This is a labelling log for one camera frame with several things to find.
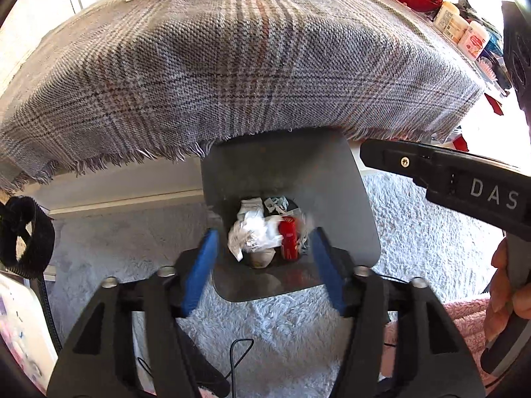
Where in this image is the white tissue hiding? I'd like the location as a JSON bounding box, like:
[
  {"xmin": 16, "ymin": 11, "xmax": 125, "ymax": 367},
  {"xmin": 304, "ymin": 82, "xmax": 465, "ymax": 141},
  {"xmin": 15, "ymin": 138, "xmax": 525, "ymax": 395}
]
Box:
[{"xmin": 228, "ymin": 211, "xmax": 283, "ymax": 261}]

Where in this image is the grey plaid tablecloth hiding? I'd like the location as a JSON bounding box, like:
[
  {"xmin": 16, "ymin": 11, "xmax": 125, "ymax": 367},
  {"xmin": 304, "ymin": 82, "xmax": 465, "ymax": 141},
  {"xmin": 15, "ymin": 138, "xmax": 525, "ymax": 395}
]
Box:
[{"xmin": 1, "ymin": 0, "xmax": 484, "ymax": 192}]

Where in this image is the red cylindrical canister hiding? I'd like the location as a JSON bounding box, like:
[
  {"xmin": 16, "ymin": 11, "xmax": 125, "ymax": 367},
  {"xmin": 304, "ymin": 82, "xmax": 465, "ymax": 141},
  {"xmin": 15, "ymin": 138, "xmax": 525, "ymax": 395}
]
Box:
[{"xmin": 278, "ymin": 217, "xmax": 299, "ymax": 261}]

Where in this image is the black velcro strap loop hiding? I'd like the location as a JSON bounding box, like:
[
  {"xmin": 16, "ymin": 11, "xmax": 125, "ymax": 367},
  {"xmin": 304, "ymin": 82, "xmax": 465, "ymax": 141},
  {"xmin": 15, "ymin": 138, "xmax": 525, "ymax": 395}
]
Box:
[{"xmin": 0, "ymin": 195, "xmax": 56, "ymax": 280}]

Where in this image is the white bottle pink label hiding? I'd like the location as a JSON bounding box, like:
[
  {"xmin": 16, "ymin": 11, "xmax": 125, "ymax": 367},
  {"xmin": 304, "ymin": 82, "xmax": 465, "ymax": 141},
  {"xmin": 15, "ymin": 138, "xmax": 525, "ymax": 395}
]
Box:
[{"xmin": 457, "ymin": 21, "xmax": 491, "ymax": 61}]

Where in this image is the person's right hand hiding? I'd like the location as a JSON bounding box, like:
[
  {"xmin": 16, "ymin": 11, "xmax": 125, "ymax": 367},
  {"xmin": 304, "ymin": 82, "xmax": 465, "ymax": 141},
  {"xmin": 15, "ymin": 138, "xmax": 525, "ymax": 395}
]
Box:
[{"xmin": 483, "ymin": 238, "xmax": 531, "ymax": 342}]

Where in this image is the white bottle yellow cap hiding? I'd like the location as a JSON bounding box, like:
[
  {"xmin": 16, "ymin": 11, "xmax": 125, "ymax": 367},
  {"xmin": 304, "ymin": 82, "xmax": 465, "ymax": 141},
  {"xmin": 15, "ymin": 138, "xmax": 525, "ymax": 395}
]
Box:
[{"xmin": 434, "ymin": 1, "xmax": 460, "ymax": 32}]

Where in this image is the blue white face mask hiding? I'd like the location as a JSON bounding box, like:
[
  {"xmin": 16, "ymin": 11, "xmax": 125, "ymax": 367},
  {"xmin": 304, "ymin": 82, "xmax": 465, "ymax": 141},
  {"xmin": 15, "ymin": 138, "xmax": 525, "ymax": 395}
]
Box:
[{"xmin": 264, "ymin": 197, "xmax": 289, "ymax": 215}]

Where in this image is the black trash bin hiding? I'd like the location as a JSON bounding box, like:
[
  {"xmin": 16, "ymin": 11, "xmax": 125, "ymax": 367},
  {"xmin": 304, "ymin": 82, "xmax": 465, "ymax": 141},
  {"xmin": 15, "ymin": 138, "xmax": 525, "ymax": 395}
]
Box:
[{"xmin": 201, "ymin": 128, "xmax": 381, "ymax": 302}]

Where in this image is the white cream bottle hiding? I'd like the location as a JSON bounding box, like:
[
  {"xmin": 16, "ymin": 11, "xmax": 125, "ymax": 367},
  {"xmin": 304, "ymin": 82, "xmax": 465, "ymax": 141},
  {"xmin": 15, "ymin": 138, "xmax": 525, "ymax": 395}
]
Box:
[{"xmin": 442, "ymin": 15, "xmax": 469, "ymax": 44}]

